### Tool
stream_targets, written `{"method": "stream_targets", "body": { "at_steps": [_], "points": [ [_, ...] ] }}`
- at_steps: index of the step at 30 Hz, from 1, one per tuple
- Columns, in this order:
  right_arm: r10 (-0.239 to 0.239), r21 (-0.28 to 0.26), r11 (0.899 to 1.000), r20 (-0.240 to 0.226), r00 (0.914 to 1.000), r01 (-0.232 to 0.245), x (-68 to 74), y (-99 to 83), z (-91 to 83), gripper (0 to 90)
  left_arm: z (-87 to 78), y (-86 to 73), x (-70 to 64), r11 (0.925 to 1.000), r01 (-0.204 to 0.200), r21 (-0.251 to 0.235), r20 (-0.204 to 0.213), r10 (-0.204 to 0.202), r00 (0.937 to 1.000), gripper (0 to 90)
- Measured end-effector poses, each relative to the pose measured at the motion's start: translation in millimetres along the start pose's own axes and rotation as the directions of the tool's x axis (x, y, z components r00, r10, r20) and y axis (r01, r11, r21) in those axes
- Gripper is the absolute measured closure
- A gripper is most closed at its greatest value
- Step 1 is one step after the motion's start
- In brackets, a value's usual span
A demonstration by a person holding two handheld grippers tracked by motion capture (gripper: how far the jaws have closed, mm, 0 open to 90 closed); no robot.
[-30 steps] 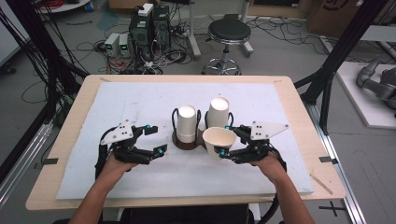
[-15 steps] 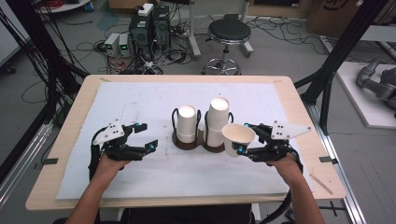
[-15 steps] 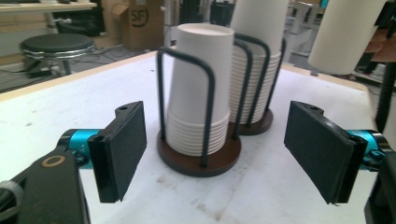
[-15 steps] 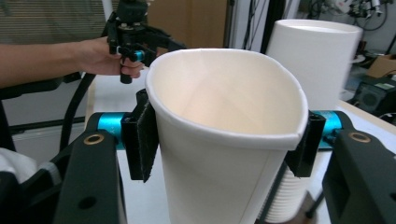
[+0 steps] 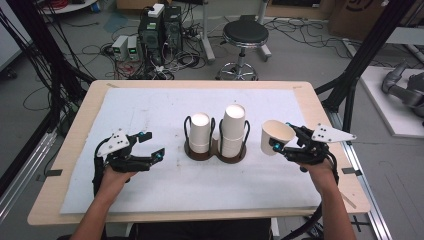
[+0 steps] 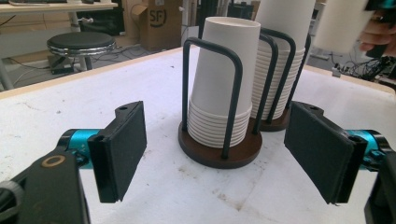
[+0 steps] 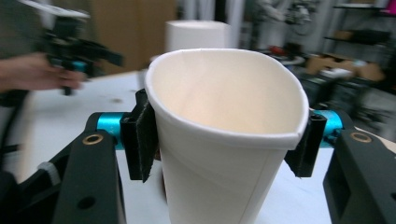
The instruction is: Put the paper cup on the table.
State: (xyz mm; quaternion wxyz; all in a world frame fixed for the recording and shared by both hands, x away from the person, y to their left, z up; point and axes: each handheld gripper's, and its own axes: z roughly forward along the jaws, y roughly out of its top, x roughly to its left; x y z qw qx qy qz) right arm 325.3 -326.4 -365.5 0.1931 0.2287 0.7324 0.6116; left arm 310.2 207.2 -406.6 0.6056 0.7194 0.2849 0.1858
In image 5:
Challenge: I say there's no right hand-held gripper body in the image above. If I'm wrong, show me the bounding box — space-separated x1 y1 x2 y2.
280 123 357 166

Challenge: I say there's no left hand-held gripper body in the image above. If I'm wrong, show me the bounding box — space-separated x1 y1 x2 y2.
94 129 155 174

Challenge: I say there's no white paper cup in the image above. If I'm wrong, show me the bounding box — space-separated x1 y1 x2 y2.
260 119 297 157

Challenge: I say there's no tall stack of white cups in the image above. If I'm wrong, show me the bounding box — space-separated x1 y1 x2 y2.
220 104 247 159

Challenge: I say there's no brown double cup holder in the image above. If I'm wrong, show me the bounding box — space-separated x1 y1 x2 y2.
183 114 251 165

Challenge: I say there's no person's left hand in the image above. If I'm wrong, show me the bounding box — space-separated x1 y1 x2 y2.
99 165 137 194

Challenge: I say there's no person's right hand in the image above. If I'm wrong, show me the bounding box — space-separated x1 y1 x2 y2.
299 161 339 188

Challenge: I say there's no white table mat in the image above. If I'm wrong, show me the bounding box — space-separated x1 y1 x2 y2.
59 87 323 215

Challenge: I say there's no short stack of white cups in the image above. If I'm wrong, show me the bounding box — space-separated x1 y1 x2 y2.
189 112 212 155

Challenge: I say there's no white floor platform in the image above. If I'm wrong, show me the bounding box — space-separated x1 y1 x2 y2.
359 65 424 139

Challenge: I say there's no person's dark clothing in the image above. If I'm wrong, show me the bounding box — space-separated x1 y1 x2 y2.
131 217 274 240

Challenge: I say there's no grey power supply unit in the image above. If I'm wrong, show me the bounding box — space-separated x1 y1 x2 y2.
111 34 130 62
127 35 141 62

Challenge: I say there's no black computer tower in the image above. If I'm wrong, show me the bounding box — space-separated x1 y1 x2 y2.
137 12 165 67
162 5 184 55

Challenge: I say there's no white metal desk leg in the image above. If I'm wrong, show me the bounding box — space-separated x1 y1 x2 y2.
199 0 217 65
258 0 273 63

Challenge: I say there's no black round stool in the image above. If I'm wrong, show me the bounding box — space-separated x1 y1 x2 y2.
215 19 270 82

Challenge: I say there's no white box on tower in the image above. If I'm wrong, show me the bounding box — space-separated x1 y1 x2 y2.
147 2 166 19

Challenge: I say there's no cardboard box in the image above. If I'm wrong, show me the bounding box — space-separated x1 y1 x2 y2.
327 0 389 42

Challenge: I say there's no white round table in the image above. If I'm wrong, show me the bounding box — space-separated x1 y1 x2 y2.
39 0 100 16

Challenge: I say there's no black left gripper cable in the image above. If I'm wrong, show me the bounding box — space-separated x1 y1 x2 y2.
91 141 107 198

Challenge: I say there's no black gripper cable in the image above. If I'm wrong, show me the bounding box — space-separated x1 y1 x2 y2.
91 141 107 198
281 151 340 240

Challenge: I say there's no aluminium rail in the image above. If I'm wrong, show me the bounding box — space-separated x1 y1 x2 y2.
325 109 395 240
0 128 59 223

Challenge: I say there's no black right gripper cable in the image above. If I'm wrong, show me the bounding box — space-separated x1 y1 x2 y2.
281 151 340 240

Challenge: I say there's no tangle of floor cables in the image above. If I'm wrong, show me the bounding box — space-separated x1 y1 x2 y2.
99 29 209 81

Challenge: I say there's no black frame post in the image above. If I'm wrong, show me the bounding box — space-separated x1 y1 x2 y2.
4 0 96 101
314 0 419 134

